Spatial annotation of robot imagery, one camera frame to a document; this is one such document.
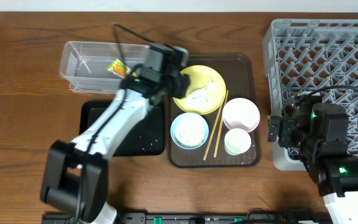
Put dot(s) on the light blue bowl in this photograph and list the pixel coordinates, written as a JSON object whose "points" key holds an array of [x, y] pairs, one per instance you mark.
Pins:
{"points": [[175, 124]]}

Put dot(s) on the yellow plate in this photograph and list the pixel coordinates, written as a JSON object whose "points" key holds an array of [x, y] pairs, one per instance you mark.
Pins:
{"points": [[199, 76]]}

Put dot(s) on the white napkin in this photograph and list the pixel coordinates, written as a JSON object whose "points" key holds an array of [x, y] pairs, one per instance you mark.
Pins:
{"points": [[200, 96]]}

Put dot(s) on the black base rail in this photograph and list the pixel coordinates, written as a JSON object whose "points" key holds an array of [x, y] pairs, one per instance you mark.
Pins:
{"points": [[141, 218]]}

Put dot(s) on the black plastic tray bin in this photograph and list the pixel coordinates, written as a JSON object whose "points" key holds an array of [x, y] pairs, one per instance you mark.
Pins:
{"points": [[146, 138]]}

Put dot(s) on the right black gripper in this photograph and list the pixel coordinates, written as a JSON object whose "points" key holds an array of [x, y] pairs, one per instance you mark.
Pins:
{"points": [[289, 124]]}

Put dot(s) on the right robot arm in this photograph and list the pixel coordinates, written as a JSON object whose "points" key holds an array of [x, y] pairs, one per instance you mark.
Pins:
{"points": [[319, 132]]}

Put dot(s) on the rice food scraps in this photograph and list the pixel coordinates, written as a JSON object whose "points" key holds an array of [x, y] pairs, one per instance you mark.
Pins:
{"points": [[190, 132]]}

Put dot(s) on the pink bowl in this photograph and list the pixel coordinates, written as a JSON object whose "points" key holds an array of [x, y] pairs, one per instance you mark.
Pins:
{"points": [[241, 113]]}

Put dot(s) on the grey dishwasher rack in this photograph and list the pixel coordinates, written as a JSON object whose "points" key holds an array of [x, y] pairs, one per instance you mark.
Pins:
{"points": [[302, 55]]}

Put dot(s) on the green snack wrapper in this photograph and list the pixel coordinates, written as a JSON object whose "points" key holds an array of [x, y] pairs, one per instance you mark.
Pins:
{"points": [[118, 68]]}

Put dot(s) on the dark brown serving tray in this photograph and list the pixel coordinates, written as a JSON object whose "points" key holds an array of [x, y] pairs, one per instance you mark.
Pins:
{"points": [[236, 70]]}

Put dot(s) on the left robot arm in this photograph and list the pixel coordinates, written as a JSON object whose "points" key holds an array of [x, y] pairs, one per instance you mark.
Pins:
{"points": [[76, 173]]}

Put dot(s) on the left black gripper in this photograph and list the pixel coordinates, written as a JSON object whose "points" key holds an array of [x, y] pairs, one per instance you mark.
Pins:
{"points": [[181, 85]]}

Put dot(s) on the pale green cup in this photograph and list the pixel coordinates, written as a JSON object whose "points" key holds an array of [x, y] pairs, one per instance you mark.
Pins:
{"points": [[237, 141]]}

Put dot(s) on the clear plastic bin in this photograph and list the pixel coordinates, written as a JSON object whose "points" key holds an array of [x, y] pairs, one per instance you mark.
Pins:
{"points": [[84, 64]]}

